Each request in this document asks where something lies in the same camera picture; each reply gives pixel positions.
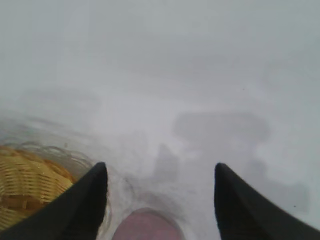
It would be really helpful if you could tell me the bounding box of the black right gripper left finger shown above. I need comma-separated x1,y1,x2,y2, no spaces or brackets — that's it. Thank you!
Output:
0,161,109,240

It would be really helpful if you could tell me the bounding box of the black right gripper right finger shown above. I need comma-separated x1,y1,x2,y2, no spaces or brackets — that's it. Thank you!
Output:
214,162,320,240

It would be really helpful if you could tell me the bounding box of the yellow woven plastic basket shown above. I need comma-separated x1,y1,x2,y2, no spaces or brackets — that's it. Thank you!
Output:
0,144,77,231

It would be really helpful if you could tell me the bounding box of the clear round plate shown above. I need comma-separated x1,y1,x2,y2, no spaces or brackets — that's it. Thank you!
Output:
0,140,113,236

